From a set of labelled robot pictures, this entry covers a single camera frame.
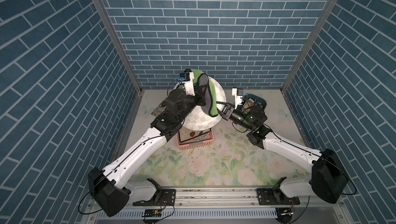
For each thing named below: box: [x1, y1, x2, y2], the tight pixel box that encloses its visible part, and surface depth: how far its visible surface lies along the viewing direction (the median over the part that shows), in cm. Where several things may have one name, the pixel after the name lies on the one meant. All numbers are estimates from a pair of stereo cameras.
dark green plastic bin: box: [242, 93, 268, 114], surface depth 113 cm
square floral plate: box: [178, 126, 213, 143], surface depth 92 cm
